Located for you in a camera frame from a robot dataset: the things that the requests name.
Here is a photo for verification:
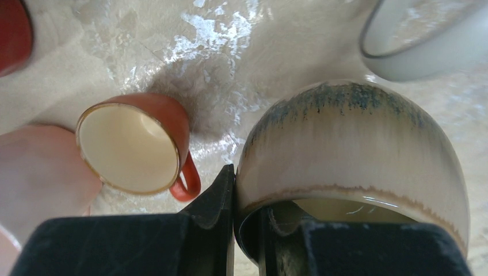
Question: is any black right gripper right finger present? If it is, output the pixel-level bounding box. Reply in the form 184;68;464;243
258;203;471;275

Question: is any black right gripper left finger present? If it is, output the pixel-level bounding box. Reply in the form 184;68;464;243
10;164;235;275

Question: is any beige round upside-down mug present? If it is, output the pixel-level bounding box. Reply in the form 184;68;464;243
234;79;470;262

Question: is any small orange cup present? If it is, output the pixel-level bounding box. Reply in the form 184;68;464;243
75;93;201;202

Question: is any pink upside-down mug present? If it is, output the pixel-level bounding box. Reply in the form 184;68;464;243
1;125;102;275

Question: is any tall cream upside-down mug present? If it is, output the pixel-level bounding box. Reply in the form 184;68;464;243
359;1;487;82

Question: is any red mug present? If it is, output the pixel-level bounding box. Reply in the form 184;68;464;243
1;0;33;77

